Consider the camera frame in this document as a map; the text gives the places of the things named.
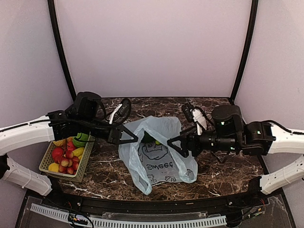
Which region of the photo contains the red apple left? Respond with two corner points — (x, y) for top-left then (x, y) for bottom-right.
(52, 147), (64, 160)

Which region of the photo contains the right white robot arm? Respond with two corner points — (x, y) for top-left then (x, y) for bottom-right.
(167, 104), (304, 206)

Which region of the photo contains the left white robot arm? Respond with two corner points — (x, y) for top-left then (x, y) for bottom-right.
(0, 92), (138, 207)

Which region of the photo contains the black front table rail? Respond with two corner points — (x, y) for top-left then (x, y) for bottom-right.
(42, 182), (269, 217)

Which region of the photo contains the upper yellow banana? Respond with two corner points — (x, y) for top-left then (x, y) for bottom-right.
(72, 147), (85, 157)

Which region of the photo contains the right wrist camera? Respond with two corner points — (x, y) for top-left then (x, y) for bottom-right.
(181, 103), (208, 135)

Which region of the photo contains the yellow lemon in basket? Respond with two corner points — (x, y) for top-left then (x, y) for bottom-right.
(48, 162), (59, 172)

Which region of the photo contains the green fruit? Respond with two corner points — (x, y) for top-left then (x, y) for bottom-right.
(72, 133), (89, 148)

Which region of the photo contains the light blue plastic bag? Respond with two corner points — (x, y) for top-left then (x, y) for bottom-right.
(118, 116), (198, 195)

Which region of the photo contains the green perforated plastic basket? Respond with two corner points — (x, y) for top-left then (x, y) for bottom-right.
(39, 136), (95, 182)

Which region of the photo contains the right black frame post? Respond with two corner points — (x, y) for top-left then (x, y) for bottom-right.
(229, 0), (259, 104)

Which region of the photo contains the left black frame post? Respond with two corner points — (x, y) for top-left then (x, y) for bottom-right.
(47, 0), (76, 101)

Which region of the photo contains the black frame post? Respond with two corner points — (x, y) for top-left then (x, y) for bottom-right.
(229, 0), (259, 104)
(47, 0), (76, 101)

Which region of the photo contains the white slotted cable duct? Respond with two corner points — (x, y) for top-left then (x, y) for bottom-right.
(30, 203), (228, 228)

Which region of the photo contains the orange fruit in basket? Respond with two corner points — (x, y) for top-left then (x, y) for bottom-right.
(53, 139), (67, 147)

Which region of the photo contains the dark green avocado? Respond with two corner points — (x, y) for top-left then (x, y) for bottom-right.
(141, 132), (155, 143)

